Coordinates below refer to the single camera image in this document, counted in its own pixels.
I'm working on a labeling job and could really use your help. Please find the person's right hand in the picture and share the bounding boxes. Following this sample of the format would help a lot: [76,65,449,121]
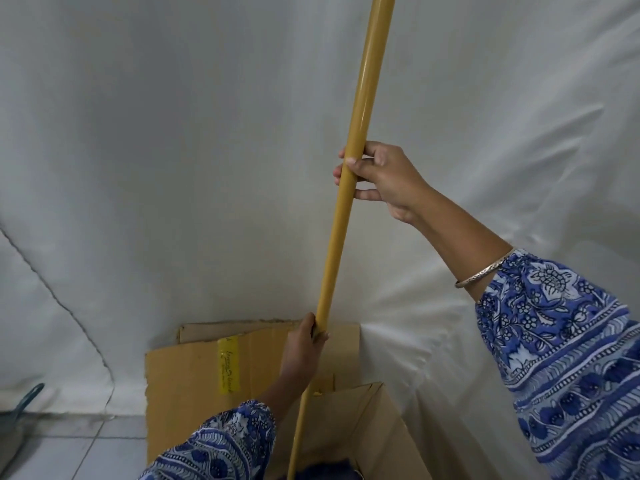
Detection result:
[333,141,432,226]

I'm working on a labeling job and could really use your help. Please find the person's left hand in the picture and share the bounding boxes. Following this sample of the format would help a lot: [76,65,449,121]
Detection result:
[278,313,330,391]

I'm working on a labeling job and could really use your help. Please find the yellow broom pole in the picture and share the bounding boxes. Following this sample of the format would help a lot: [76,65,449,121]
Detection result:
[286,0,397,480]

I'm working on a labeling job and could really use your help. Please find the person's left forearm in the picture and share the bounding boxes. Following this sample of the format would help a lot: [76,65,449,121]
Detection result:
[139,379,307,480]

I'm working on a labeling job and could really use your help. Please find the person's right forearm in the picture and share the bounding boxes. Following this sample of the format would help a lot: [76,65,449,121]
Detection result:
[413,187,640,480]

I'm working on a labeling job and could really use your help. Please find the yellow tape strip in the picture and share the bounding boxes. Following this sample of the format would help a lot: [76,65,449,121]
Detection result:
[216,337,242,395]

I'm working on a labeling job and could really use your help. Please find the open cardboard box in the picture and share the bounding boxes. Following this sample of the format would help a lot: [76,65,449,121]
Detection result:
[269,382,434,480]

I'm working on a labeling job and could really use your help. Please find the dark blue broom head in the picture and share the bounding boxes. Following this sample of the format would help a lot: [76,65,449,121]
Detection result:
[295,457,362,480]

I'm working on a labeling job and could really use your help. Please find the silver bangle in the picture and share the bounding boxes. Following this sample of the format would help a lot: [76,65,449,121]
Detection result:
[454,247,517,290]

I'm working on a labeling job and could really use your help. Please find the flat cardboard sheet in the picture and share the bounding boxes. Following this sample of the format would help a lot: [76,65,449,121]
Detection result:
[144,320,362,466]

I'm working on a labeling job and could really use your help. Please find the white fabric backdrop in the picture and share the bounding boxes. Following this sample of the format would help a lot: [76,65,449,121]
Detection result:
[0,0,640,480]

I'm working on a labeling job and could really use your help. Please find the teal plastic object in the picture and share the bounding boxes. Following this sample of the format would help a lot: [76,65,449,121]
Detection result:
[0,383,46,431]

